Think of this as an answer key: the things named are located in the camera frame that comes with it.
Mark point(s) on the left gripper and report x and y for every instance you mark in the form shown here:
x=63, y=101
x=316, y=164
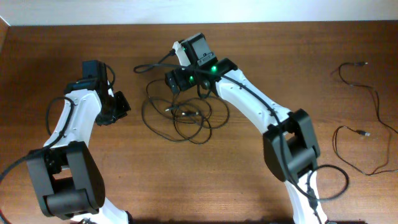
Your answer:
x=124, y=108

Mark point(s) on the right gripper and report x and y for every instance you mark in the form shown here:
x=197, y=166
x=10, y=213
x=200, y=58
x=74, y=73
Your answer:
x=178, y=74

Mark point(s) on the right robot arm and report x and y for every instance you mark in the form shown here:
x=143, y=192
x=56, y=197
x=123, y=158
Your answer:
x=291, y=148

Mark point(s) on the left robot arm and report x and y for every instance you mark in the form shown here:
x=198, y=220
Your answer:
x=67, y=182

